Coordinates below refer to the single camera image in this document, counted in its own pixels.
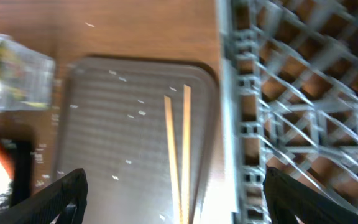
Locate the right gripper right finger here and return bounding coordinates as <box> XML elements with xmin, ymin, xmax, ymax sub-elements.
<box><xmin>263</xmin><ymin>167</ymin><xmax>358</xmax><ymax>224</ymax></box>

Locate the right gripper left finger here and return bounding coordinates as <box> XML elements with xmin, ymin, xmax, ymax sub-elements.
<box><xmin>0</xmin><ymin>168</ymin><xmax>88</xmax><ymax>224</ymax></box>

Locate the wooden chopstick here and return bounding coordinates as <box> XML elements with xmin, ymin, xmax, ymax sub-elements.
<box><xmin>164</xmin><ymin>96</ymin><xmax>183</xmax><ymax>224</ymax></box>
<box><xmin>181</xmin><ymin>85</ymin><xmax>191</xmax><ymax>224</ymax></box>

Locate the yellow green snack wrapper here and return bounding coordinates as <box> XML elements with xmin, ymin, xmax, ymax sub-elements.
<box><xmin>0</xmin><ymin>42</ymin><xmax>48</xmax><ymax>110</ymax></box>

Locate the grey dishwasher rack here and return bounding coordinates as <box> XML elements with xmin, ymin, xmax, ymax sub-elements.
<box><xmin>216</xmin><ymin>0</ymin><xmax>358</xmax><ymax>223</ymax></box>

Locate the black plastic tray bin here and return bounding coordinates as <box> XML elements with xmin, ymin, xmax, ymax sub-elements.
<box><xmin>0</xmin><ymin>139</ymin><xmax>32</xmax><ymax>213</ymax></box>

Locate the brown serving tray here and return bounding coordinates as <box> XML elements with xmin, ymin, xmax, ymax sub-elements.
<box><xmin>57</xmin><ymin>57</ymin><xmax>218</xmax><ymax>223</ymax></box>

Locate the clear plastic bin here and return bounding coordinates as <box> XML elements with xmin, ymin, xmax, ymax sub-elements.
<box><xmin>0</xmin><ymin>33</ymin><xmax>57</xmax><ymax>113</ymax></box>

